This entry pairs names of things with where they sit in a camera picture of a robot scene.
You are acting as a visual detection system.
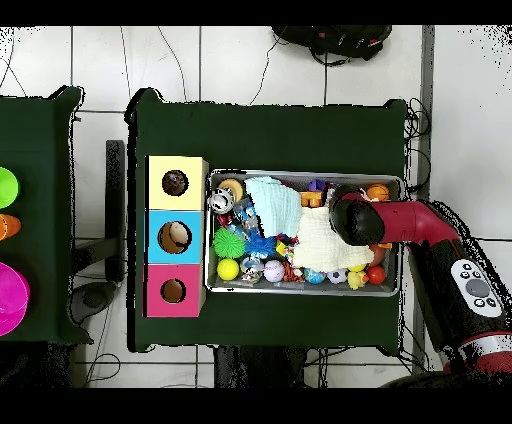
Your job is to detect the wooden three-hole box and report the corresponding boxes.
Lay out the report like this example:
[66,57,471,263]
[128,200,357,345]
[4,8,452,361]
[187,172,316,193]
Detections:
[142,154,210,320]

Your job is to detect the silver mesh bin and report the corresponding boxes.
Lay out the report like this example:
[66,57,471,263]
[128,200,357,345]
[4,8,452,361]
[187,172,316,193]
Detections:
[203,167,404,298]

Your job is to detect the mint green muslin cloth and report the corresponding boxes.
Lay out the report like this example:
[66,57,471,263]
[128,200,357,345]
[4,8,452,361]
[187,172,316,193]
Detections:
[243,176,304,240]

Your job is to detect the blue spiky ball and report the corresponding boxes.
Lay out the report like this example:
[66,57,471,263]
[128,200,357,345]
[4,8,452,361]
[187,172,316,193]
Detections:
[244,230,278,260]

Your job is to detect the crushed drink can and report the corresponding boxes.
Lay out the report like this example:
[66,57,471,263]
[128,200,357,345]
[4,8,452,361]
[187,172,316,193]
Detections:
[208,186,236,215]

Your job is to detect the green spiky ball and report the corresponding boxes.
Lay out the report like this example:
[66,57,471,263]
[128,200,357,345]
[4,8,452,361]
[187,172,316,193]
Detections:
[211,226,248,260]

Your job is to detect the orange plastic toy block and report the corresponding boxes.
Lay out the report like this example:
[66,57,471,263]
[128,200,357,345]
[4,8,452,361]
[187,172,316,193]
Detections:
[298,190,324,208]

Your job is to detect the white baseball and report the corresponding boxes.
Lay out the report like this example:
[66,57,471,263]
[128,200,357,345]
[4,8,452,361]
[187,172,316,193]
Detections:
[262,259,287,284]

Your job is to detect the yellow ball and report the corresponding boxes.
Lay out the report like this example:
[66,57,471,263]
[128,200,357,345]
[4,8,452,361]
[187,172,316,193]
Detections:
[216,257,241,282]

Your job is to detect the cream muslin cloth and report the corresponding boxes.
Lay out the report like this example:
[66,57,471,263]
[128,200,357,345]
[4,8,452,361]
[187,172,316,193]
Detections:
[292,205,377,274]

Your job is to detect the dark green table cloth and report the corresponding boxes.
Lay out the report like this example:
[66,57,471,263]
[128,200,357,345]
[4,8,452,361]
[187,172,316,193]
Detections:
[124,86,410,354]

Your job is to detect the yellow rubber duck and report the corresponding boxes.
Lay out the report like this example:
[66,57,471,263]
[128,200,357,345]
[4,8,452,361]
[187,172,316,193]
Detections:
[345,269,370,292]

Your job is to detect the orange toy basketball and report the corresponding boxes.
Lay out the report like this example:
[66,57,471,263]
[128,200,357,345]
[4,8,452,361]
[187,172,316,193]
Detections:
[366,183,391,202]

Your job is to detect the red-orange ball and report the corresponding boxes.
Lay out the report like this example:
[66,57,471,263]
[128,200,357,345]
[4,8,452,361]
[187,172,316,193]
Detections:
[365,265,386,286]

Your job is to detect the green-clothed side table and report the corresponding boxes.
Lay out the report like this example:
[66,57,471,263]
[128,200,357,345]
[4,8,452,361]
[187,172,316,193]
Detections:
[0,84,94,347]

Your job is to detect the orange plastic cup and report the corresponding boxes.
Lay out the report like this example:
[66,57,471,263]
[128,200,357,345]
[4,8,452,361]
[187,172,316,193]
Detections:
[0,213,23,242]

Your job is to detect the magenta plastic bowl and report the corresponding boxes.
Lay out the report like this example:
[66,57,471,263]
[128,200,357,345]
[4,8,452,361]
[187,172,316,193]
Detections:
[0,261,32,338]

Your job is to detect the black power cable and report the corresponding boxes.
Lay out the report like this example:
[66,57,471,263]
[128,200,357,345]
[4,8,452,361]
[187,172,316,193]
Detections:
[403,211,512,244]

